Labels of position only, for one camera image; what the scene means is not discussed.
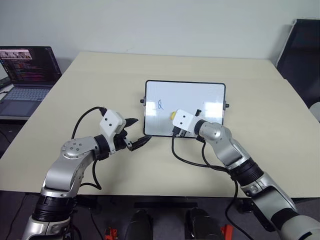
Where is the black framed whiteboard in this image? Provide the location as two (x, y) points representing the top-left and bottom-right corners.
(138, 79), (231, 139)

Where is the dark rounded shape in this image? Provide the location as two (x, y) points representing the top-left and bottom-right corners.
(125, 209), (155, 240)
(185, 207), (221, 240)

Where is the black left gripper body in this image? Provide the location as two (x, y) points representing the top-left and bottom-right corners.
(113, 124), (134, 152)

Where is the red orange bracket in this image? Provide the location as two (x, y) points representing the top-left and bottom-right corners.
(220, 224), (234, 239)
(104, 220), (119, 238)

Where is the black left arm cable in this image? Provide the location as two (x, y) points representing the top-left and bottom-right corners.
(71, 106), (109, 191)

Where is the grey open laptop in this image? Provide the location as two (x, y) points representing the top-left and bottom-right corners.
(0, 45), (63, 121)

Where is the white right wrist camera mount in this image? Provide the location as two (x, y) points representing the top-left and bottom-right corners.
(172, 108), (201, 139)

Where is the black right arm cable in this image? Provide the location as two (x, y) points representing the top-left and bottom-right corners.
(170, 109), (277, 232)

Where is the grey rounded object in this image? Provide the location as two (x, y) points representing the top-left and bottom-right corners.
(308, 100), (320, 124)

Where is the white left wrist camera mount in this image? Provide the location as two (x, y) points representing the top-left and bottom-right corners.
(99, 109), (127, 154)

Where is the black office chair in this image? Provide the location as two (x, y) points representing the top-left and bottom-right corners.
(275, 17), (320, 107)

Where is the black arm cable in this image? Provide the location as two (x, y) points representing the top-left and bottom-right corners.
(170, 109), (277, 232)
(71, 106), (109, 191)

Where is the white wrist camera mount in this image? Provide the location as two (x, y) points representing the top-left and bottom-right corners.
(172, 108), (201, 139)
(99, 109), (127, 154)

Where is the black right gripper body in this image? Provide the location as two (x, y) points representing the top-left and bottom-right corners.
(172, 126), (188, 138)

